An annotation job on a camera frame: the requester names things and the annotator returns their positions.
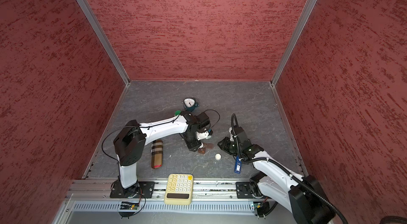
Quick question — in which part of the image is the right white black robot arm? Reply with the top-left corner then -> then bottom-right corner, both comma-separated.
217,126 -> 336,224

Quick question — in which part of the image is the black corrugated cable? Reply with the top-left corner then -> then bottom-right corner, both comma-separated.
230,113 -> 350,224

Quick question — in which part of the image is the teal kitchen scale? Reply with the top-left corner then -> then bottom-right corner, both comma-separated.
183,97 -> 199,112

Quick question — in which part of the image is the aluminium front rail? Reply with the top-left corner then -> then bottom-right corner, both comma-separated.
65,178 -> 249,202

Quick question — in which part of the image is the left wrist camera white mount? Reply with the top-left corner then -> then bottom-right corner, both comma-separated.
196,112 -> 213,141

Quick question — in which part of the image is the yellow calculator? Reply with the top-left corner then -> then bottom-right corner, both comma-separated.
164,174 -> 194,206

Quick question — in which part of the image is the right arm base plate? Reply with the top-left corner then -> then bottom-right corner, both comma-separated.
235,182 -> 281,199

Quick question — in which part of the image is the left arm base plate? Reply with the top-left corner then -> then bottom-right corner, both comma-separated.
110,180 -> 155,199

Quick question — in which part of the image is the plaid glasses case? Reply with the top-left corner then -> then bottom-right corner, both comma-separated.
151,139 -> 163,169

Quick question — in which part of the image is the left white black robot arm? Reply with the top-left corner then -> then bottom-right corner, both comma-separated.
101,111 -> 213,198

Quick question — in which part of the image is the white slotted cable duct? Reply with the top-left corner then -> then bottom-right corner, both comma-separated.
73,201 -> 254,215

